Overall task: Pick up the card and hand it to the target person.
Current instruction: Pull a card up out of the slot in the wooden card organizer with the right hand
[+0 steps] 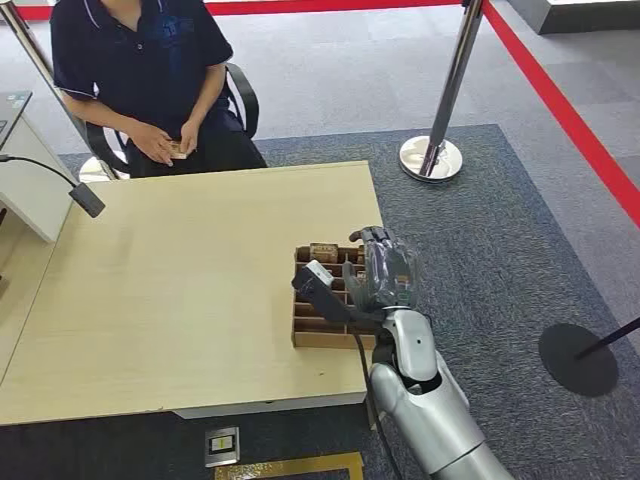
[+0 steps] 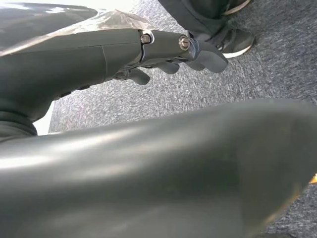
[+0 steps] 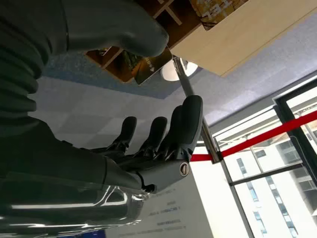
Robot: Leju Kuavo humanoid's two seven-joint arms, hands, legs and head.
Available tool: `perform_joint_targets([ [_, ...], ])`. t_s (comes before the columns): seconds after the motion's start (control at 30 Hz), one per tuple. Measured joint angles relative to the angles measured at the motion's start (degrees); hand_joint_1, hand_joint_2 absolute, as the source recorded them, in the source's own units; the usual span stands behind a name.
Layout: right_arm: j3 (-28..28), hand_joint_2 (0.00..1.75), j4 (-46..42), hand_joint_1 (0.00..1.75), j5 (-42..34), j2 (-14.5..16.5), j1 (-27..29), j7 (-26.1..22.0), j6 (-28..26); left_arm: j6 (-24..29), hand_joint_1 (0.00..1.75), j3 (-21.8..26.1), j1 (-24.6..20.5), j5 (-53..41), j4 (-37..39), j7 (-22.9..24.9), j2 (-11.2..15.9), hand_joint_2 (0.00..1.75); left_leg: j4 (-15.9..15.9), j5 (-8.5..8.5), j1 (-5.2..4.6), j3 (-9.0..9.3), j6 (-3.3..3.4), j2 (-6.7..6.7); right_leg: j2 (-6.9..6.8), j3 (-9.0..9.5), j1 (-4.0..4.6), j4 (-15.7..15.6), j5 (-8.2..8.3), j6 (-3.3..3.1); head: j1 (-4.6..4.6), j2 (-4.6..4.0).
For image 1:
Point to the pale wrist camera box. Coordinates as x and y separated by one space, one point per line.
320 272

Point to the black scanner head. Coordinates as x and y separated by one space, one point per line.
87 200

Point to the person's left forearm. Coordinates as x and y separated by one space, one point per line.
207 93

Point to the black camera bracket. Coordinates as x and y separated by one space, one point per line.
324 305

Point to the person's left hand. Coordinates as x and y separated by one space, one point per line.
190 136

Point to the white counter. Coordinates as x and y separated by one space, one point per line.
35 192

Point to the black office chair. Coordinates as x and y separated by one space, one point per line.
247 99

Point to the silver floor socket plate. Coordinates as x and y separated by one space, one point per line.
223 445

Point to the gold floor tape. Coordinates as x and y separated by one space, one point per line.
300 464

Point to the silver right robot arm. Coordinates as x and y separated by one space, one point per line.
430 411

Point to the black stanchion with round base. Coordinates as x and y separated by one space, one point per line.
575 364

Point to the person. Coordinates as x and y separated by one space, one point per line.
145 60

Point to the grey laptop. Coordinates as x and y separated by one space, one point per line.
12 109

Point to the brown cardboard card organizer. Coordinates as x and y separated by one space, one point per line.
312 338

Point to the person's right hand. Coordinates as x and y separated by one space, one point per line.
150 140

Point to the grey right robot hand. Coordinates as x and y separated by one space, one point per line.
387 275

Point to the dark blue carpet mat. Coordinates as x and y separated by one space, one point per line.
500 232

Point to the person's right forearm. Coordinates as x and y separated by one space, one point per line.
97 116

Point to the silver stanchion post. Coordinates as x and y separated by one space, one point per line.
452 79
27 43

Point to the grey platform base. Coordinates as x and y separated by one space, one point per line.
575 20

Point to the red barrier belt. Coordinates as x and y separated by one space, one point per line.
564 109
300 6

